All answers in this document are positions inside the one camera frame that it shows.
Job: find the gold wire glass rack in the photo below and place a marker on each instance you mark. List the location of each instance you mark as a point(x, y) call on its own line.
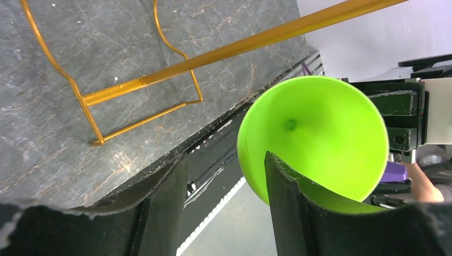
point(329, 16)

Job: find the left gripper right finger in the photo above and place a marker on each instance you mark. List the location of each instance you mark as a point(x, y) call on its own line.
point(309, 219)

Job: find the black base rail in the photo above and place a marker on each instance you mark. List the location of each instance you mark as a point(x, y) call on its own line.
point(212, 171)

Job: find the person forearm in background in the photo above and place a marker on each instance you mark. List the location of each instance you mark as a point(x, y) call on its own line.
point(435, 188)

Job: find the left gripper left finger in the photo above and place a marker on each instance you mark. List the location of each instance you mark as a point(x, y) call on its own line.
point(142, 220)

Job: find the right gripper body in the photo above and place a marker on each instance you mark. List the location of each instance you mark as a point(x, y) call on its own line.
point(403, 104)

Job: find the green plastic wine glass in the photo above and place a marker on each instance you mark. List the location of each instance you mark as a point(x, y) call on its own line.
point(330, 134)

